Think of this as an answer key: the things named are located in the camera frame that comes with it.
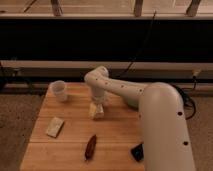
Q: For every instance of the white sponge block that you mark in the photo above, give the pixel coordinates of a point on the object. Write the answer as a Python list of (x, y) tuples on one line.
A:
[(54, 127)]

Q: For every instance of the small white labelled bottle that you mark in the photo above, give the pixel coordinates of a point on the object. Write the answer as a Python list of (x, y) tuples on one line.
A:
[(99, 112)]

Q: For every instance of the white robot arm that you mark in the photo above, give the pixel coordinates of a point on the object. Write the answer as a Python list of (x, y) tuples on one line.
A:
[(165, 136)]

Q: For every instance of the translucent plastic cup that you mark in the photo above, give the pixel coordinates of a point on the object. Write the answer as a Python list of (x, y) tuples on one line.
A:
[(59, 90)]

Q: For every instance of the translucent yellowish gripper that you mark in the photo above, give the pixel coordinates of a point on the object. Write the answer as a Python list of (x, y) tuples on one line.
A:
[(94, 102)]

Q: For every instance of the wooden table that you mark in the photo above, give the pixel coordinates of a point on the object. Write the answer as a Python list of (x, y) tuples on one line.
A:
[(116, 133)]

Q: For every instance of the black smartphone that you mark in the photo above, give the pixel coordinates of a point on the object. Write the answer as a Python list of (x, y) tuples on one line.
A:
[(137, 152)]

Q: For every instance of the green bowl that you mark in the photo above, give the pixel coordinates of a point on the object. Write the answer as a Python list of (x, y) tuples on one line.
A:
[(131, 102)]

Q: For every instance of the brown dried pod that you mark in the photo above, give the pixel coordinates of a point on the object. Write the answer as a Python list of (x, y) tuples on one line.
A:
[(90, 148)]

